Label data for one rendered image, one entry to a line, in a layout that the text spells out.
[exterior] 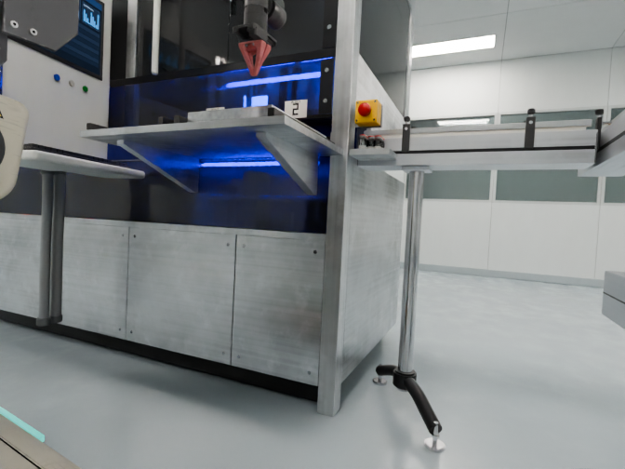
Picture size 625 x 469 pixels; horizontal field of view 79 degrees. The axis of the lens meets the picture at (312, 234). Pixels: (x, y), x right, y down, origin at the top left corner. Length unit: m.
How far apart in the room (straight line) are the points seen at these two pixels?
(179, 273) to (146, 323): 0.28
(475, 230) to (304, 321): 4.64
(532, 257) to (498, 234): 0.50
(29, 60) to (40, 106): 0.14
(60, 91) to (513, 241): 5.23
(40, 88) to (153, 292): 0.84
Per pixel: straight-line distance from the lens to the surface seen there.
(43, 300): 1.82
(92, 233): 1.98
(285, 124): 0.90
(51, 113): 1.69
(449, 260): 5.79
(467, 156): 1.29
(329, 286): 1.26
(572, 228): 5.86
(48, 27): 0.77
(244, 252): 1.41
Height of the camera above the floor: 0.64
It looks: 2 degrees down
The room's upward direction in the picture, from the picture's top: 3 degrees clockwise
